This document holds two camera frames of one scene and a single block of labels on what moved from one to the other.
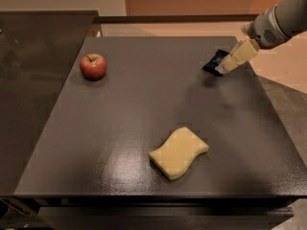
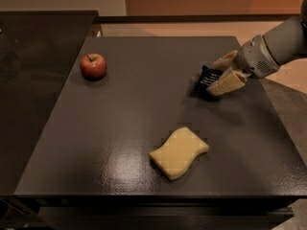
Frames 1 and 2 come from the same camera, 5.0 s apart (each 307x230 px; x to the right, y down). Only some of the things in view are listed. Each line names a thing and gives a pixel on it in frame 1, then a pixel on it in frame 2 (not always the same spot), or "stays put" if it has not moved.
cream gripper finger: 243,51 to 231,81
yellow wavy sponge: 174,157 stays put
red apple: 93,66 stays put
